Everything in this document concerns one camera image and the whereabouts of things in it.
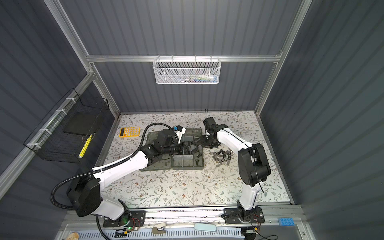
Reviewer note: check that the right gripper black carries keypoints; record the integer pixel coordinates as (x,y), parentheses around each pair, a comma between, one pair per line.
(204,144)

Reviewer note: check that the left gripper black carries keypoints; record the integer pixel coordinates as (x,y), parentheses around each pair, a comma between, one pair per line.
(188,151)

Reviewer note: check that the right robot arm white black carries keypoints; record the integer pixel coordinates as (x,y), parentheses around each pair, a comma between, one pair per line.
(253,164)

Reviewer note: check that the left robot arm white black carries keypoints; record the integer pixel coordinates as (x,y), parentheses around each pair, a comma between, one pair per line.
(85,193)

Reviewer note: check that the pile of screws and nuts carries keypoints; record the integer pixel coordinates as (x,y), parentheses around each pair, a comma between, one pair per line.
(223,158)

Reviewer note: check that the clear green compartment organizer box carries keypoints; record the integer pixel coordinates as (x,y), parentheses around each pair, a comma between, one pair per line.
(178,161)

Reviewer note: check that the black bolt in organizer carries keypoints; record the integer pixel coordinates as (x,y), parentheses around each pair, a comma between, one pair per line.
(197,159)

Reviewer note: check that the floral patterned table mat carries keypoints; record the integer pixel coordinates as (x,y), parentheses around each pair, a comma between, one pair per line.
(213,185)

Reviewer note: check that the yellow calculator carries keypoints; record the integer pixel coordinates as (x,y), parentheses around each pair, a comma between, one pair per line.
(129,132)

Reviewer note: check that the light blue oval object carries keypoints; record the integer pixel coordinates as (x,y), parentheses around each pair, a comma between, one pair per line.
(205,227)

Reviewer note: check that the beige tape dispenser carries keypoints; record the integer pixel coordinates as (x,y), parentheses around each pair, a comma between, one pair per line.
(159,229)

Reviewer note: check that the yellow marker pen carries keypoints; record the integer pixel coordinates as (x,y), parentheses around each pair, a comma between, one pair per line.
(85,147)

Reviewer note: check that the blue lego brick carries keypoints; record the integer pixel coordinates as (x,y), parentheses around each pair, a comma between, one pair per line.
(286,222)

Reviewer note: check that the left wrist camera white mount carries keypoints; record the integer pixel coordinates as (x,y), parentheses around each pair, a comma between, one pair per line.
(179,131)

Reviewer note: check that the white wire mesh basket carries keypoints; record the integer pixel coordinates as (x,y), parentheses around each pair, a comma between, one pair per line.
(187,73)

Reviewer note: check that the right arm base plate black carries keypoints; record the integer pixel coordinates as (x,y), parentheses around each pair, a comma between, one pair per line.
(238,216)

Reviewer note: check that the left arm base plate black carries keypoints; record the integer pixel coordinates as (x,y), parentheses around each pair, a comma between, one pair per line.
(133,219)

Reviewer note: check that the black wire mesh basket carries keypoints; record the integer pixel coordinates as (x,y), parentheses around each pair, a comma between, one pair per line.
(62,136)

